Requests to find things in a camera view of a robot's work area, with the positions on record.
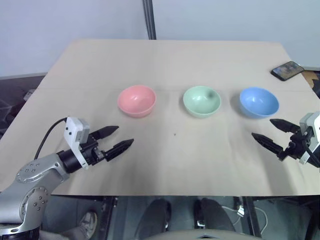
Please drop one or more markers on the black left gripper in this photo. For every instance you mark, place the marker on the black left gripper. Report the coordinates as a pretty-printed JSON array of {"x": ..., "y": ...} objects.
[{"x": 90, "y": 152}]

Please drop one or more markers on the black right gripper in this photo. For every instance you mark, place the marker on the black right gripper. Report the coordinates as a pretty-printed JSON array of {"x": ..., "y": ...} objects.
[{"x": 297, "y": 146}]

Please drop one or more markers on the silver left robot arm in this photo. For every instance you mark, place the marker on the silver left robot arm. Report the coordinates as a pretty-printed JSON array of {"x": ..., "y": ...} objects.
[{"x": 37, "y": 171}]

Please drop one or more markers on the blue plastic bowl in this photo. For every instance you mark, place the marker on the blue plastic bowl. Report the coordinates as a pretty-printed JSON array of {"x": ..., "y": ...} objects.
[{"x": 258, "y": 102}]

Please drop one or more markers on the red plastic bowl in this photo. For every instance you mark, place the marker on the red plastic bowl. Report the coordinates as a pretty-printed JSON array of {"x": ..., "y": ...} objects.
[{"x": 136, "y": 101}]

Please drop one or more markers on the black smartphone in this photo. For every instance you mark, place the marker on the black smartphone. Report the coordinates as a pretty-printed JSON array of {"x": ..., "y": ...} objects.
[{"x": 287, "y": 70}]

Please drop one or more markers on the black table leg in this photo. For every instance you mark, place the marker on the black table leg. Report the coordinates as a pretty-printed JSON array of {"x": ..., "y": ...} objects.
[
  {"x": 107, "y": 217},
  {"x": 250, "y": 215}
]

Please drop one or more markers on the green plastic bowl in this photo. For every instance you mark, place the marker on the green plastic bowl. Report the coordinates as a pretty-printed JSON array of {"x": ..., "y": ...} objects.
[{"x": 201, "y": 102}]

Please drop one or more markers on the grey sneaker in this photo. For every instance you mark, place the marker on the grey sneaker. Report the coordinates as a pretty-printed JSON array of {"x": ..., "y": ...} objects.
[{"x": 88, "y": 222}]

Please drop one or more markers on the dark rounded shape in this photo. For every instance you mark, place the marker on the dark rounded shape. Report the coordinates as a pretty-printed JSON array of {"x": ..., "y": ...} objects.
[{"x": 156, "y": 215}]

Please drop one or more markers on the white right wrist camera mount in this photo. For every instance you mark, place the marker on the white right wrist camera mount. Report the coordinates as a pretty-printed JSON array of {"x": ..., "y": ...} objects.
[{"x": 307, "y": 121}]

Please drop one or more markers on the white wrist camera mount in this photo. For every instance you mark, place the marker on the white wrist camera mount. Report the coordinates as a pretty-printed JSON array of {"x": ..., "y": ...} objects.
[
  {"x": 73, "y": 130},
  {"x": 307, "y": 121}
]

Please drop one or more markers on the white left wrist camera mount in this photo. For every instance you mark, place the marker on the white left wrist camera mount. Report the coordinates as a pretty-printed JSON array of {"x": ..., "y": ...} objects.
[{"x": 73, "y": 130}]

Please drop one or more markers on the grey metal post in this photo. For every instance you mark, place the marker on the grey metal post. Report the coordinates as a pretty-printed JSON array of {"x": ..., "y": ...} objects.
[{"x": 149, "y": 20}]

